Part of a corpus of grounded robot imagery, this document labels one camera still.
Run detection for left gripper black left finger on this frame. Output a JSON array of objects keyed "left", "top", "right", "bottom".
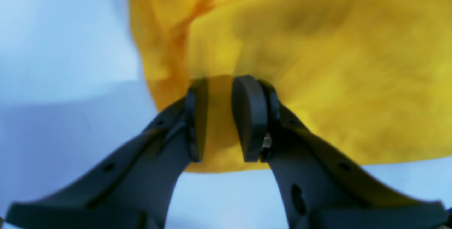
[{"left": 5, "top": 79, "right": 208, "bottom": 229}]

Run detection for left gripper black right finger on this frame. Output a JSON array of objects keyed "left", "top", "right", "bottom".
[{"left": 231, "top": 75, "right": 449, "bottom": 229}]

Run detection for orange T-shirt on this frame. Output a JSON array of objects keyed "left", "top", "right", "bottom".
[{"left": 129, "top": 0, "right": 452, "bottom": 173}]

